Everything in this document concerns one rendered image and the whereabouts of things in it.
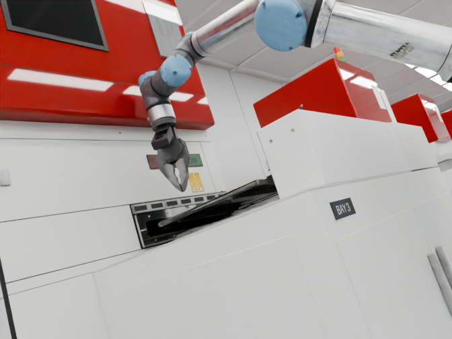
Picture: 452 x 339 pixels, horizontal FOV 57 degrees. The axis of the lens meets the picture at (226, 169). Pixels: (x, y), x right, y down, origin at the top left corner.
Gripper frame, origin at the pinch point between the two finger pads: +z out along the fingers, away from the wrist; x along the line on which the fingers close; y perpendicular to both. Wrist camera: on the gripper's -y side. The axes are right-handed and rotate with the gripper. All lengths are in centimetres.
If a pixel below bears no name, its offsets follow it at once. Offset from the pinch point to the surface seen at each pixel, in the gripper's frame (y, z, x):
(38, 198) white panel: -22.2, -4.8, 28.1
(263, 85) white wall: 406, -168, -43
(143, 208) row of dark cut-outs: 3.4, 1.7, 13.4
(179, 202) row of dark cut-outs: 16.4, 1.2, 6.1
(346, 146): -26.3, 8.3, -41.3
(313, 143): -39, 8, -34
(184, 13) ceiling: 205, -178, 5
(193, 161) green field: 27.3, -12.4, 0.0
